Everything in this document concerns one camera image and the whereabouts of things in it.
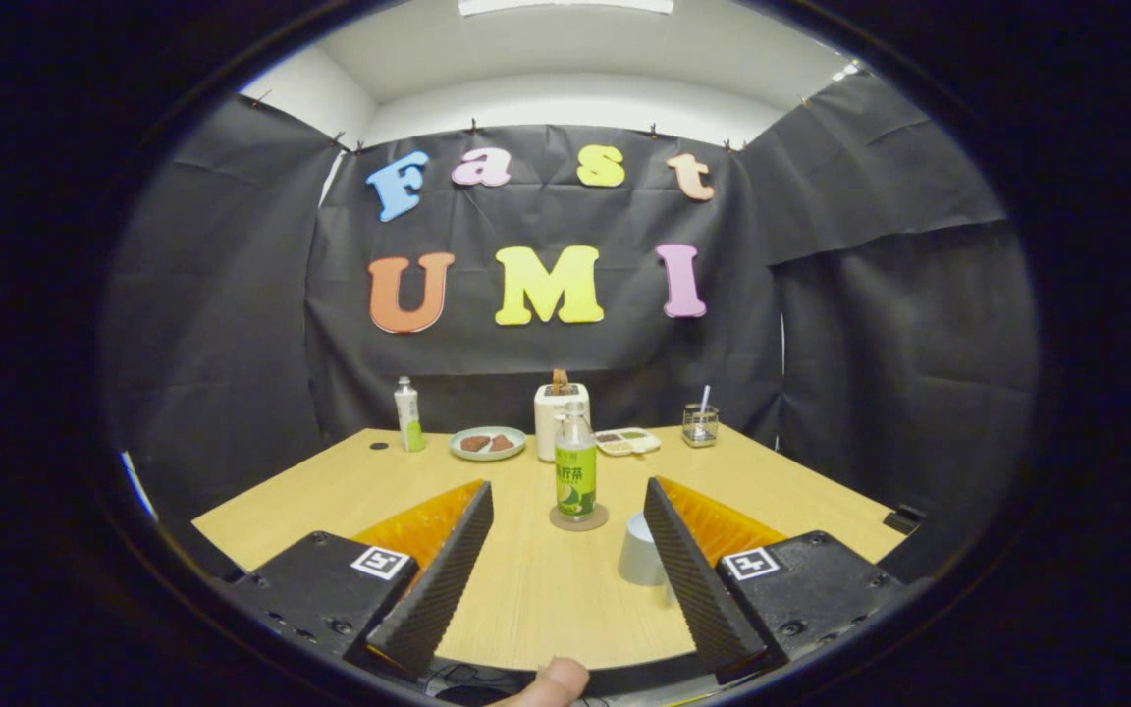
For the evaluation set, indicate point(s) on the small white green bottle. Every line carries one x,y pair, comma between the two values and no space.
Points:
408,417

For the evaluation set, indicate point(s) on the clear bottle with green label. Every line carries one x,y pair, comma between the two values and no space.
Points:
575,471

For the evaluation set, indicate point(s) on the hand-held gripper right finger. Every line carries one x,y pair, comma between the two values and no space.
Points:
698,579

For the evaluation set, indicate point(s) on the round brown coaster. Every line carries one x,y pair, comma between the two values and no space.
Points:
580,526

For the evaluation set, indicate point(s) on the wooden table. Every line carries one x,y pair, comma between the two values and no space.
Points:
526,589

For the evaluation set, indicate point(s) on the brown toast slice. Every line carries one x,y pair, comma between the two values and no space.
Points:
561,381

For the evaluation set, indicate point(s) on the pale green plate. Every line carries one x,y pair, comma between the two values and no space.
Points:
487,456

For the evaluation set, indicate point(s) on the white toaster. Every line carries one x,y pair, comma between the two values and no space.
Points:
546,427

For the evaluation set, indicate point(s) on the white divided snack dish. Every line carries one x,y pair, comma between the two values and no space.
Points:
627,441

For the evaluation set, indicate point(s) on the black table clamp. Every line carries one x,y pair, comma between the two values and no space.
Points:
909,517

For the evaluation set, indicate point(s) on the long ceiling light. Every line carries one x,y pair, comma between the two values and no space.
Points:
565,5

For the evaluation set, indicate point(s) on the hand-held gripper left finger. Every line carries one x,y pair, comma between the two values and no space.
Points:
438,589

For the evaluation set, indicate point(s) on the white cup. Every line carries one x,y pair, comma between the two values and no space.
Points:
640,555

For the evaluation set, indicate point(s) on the small ceiling light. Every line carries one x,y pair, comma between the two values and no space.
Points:
845,71

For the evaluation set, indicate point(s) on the brown bread piece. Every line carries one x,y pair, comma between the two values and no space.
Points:
474,443
502,443

